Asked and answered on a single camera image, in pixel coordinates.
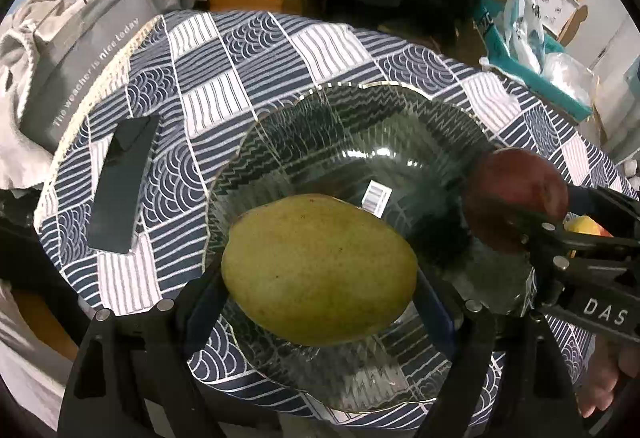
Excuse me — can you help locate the white printed plastic bag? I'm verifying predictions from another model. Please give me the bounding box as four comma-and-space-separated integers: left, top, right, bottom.
492, 0, 551, 73

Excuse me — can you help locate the red apple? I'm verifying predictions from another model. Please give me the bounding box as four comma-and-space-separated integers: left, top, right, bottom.
464, 149, 570, 255

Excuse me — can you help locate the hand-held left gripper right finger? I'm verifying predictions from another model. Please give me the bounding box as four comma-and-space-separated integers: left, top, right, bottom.
414, 265, 588, 438

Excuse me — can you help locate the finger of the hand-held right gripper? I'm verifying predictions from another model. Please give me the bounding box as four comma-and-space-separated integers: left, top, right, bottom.
500, 208, 640, 269
565, 185, 640, 225

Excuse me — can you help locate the teal plastic bin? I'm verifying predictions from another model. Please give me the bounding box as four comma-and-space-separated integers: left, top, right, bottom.
472, 0, 598, 123

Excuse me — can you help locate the black smartphone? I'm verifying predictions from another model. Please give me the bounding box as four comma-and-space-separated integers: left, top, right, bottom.
87, 114, 163, 255

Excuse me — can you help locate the blue white patterned tablecloth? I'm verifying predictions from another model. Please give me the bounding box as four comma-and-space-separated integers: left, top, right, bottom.
35, 10, 640, 434

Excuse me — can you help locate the dark glass bowl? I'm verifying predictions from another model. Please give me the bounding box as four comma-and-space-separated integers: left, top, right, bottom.
202, 82, 538, 414

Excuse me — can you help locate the grey storage bag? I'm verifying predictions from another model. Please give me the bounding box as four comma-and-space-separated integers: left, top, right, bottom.
20, 0, 166, 153

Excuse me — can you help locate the beige cloth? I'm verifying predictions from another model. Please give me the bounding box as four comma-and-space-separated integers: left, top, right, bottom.
0, 0, 96, 191

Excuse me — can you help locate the clear plastic bag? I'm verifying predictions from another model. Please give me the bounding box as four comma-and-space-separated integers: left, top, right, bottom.
540, 52, 601, 108

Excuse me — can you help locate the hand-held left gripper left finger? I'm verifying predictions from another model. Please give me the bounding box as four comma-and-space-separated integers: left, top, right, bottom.
59, 275, 236, 438

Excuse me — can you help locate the green mango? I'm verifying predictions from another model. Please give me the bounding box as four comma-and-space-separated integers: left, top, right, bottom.
221, 194, 419, 347

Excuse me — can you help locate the orange yellow fruit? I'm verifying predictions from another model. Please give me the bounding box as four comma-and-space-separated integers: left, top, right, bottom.
564, 215, 615, 239

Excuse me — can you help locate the person's right hand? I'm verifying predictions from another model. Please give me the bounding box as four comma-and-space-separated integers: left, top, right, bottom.
577, 333, 635, 420

